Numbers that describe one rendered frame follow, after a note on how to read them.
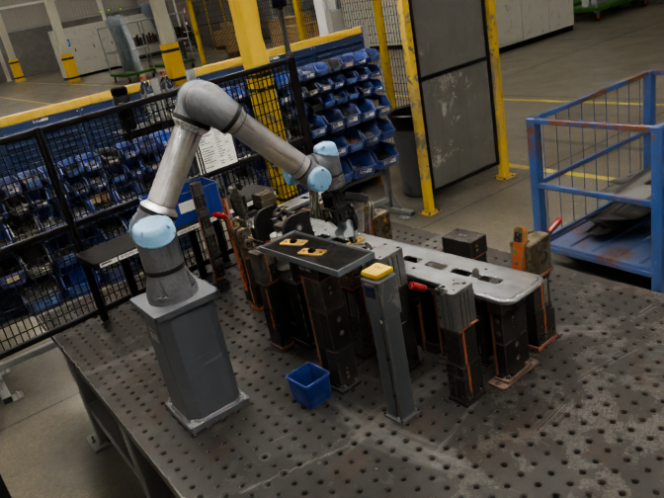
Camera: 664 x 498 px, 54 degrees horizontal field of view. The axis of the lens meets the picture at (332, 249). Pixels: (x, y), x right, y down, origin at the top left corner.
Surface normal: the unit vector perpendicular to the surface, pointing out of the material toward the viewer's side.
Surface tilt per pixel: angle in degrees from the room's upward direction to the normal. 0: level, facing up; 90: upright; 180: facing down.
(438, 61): 92
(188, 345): 90
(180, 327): 90
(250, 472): 0
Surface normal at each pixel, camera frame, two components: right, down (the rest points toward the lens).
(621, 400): -0.18, -0.91
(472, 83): 0.55, 0.24
